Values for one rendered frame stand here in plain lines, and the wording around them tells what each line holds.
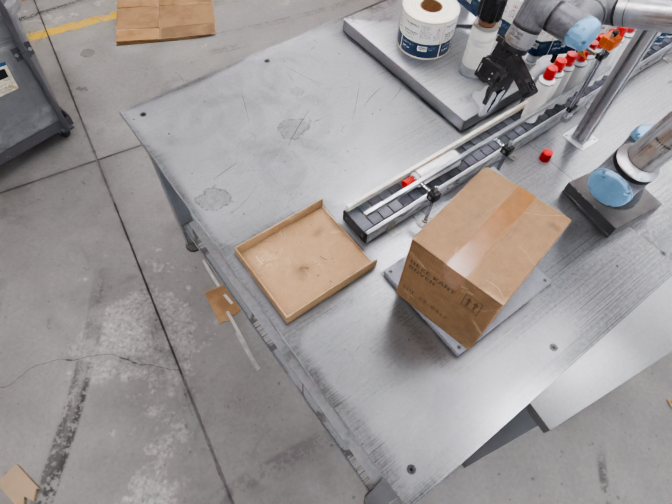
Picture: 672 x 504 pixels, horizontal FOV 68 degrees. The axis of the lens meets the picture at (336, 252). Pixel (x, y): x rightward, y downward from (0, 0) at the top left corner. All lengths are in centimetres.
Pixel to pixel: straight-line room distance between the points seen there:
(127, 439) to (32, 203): 133
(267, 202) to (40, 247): 147
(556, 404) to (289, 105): 124
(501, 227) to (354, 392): 53
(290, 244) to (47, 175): 183
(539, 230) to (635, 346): 47
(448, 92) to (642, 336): 97
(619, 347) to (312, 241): 87
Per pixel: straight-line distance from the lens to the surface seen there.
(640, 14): 145
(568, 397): 140
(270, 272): 139
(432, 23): 188
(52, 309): 253
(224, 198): 155
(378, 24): 210
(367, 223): 142
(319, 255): 141
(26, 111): 288
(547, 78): 172
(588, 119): 187
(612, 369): 148
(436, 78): 189
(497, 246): 116
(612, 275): 162
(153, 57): 350
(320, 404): 188
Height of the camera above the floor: 204
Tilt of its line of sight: 59 degrees down
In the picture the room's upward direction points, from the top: 4 degrees clockwise
